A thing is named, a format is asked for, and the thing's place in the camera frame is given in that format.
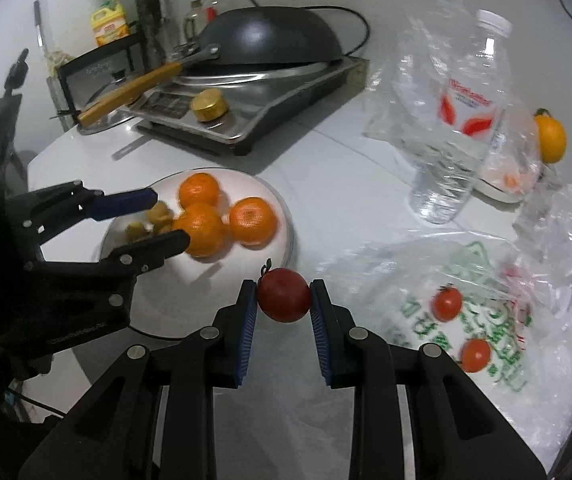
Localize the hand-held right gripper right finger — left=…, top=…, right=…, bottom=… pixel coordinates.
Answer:
left=308, top=279, right=549, bottom=480

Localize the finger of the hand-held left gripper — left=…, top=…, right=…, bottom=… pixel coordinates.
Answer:
left=28, top=229, right=191, bottom=274
left=6, top=182, right=159, bottom=246

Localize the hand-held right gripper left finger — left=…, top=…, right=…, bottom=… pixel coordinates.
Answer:
left=18, top=280, right=259, bottom=480

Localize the orange mandarin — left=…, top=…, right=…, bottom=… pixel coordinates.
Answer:
left=173, top=203, right=227, bottom=258
left=228, top=196, right=279, bottom=250
left=178, top=172, right=221, bottom=209

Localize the large red tomato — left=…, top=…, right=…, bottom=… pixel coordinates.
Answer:
left=257, top=260, right=313, bottom=324

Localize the white round plate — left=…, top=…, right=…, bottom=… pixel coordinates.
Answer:
left=98, top=167, right=297, bottom=338

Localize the printed clear plastic bag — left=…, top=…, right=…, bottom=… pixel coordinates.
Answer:
left=316, top=232, right=572, bottom=461

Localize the steel pot lid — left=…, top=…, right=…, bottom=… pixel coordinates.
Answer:
left=78, top=67, right=139, bottom=133

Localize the small red tomato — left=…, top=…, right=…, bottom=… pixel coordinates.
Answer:
left=432, top=284, right=464, bottom=322
left=460, top=338, right=491, bottom=372

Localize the yellow jug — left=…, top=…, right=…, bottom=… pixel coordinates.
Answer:
left=91, top=2, right=131, bottom=48

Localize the steel stove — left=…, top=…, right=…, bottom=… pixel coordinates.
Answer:
left=133, top=55, right=369, bottom=156

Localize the yellow oil bottle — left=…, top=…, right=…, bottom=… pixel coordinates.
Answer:
left=182, top=0, right=207, bottom=43

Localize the black metal rack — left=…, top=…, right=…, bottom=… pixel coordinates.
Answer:
left=56, top=0, right=167, bottom=116

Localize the clear water bottle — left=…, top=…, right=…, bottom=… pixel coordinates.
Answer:
left=410, top=9, right=512, bottom=225

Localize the red label bottle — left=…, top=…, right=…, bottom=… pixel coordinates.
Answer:
left=203, top=0, right=227, bottom=23

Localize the crumpled clear plastic bag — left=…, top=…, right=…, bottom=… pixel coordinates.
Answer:
left=513, top=180, right=572, bottom=311

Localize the orange with stem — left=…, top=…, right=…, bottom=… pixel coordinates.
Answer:
left=533, top=108, right=567, bottom=163

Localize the thin black cable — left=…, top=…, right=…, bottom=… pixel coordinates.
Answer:
left=11, top=390, right=67, bottom=418

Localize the black wok with wooden handle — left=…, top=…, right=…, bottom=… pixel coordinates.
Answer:
left=76, top=6, right=344, bottom=128

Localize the black stove cable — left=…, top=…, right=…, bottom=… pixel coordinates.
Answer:
left=213, top=0, right=371, bottom=56

